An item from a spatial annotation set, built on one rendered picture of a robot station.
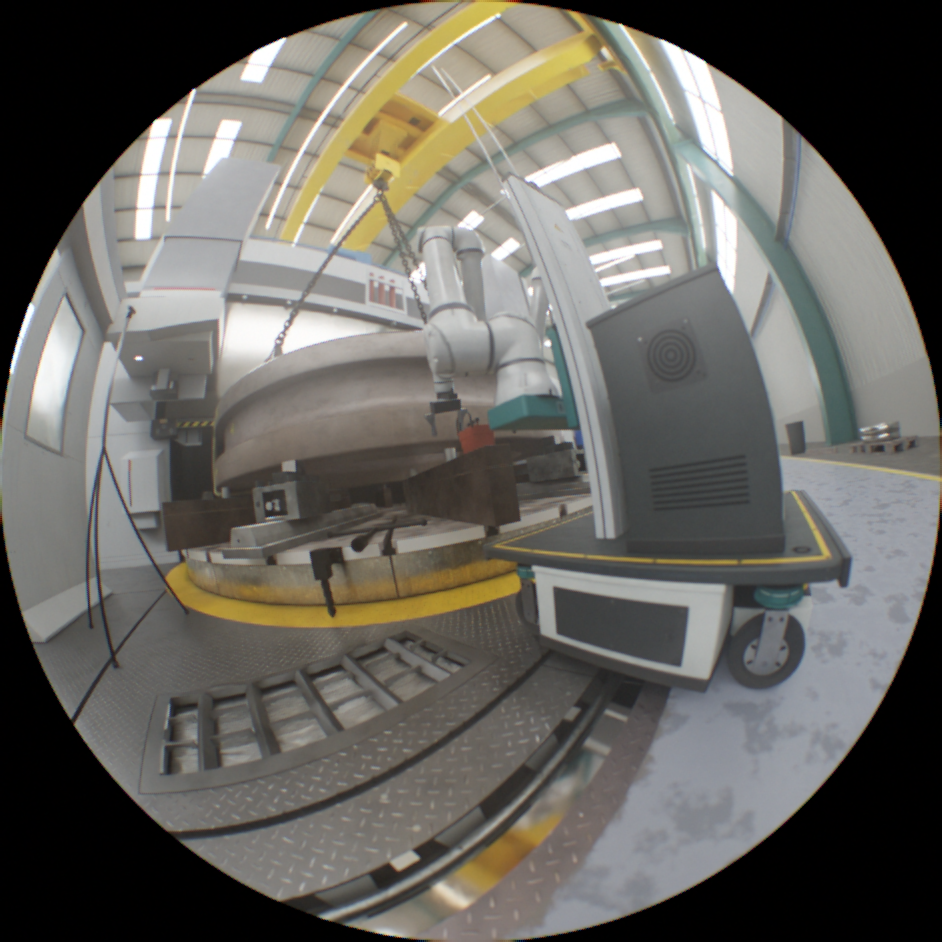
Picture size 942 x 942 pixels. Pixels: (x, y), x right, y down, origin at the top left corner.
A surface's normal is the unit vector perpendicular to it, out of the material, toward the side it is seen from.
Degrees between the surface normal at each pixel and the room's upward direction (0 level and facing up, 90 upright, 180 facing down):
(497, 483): 90
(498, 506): 90
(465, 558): 90
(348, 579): 90
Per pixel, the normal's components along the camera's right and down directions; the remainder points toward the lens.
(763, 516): -0.83, 0.10
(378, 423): 0.24, -0.08
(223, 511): 0.92, -0.15
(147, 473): 0.71, -0.14
